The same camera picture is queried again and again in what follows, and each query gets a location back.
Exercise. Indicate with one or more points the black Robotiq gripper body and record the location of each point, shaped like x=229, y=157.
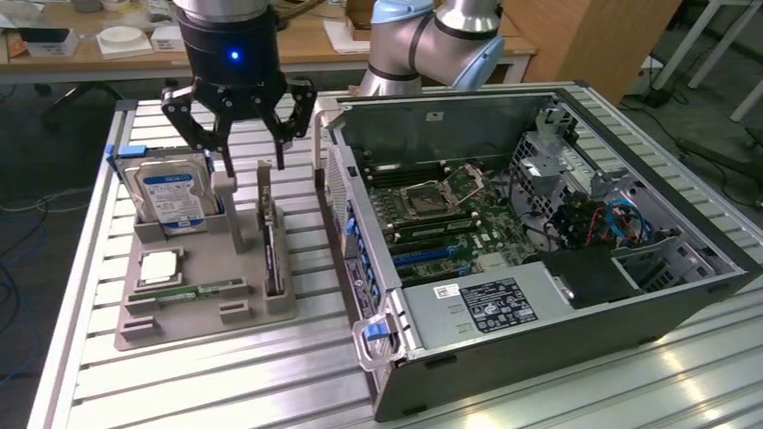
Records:
x=229, y=44

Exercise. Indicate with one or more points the Nvidia graphics card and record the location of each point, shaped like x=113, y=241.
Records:
x=272, y=250

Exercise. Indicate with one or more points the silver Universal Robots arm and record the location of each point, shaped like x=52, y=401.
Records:
x=405, y=49

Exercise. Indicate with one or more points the small white box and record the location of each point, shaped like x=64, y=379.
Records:
x=167, y=40

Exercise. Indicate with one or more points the wooden desk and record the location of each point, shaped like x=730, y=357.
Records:
x=309, y=49

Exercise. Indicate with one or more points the black case lock tab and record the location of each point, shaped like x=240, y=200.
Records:
x=352, y=172

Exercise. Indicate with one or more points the white paper stack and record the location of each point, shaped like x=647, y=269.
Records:
x=345, y=42

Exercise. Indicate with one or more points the white block round top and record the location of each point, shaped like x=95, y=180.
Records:
x=124, y=42

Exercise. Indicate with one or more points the black chair base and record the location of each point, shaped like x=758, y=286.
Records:
x=65, y=100

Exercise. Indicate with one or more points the black RAM slot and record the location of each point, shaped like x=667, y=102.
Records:
x=407, y=165

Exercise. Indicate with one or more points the brown cardboard box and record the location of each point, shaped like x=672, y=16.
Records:
x=357, y=9

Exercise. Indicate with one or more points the grey cup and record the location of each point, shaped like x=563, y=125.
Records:
x=85, y=5

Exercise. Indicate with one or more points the white box black lid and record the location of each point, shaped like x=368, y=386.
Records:
x=48, y=42

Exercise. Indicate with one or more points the CPU socket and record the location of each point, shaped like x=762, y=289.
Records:
x=424, y=201

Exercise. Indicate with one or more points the metal socket cover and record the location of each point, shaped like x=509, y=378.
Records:
x=461, y=181

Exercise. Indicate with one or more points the silver CPU chip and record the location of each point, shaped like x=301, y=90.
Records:
x=157, y=268

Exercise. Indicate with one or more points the grey plastic parts rack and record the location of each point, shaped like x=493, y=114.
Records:
x=239, y=277

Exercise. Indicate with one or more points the green motherboard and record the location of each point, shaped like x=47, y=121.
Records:
x=491, y=219

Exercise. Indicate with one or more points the metal drive cage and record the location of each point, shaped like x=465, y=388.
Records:
x=545, y=176

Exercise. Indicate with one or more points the wooden cabinet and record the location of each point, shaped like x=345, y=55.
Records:
x=596, y=44

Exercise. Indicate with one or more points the grey power supply unit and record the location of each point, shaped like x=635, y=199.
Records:
x=440, y=322

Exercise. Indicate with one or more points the black power adapter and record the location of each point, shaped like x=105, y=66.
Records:
x=655, y=98

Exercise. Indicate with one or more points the black plastic shroud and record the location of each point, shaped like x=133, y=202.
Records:
x=587, y=277

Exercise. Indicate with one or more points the grey disk bay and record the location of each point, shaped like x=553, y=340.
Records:
x=655, y=268

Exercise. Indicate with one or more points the open black PC case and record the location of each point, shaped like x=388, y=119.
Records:
x=536, y=366

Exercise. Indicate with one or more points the black floor stand base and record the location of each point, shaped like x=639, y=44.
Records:
x=732, y=154

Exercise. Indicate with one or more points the hard disk with blue bracket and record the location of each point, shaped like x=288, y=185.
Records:
x=169, y=196

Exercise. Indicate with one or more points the white table frame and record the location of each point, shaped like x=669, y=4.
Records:
x=672, y=64

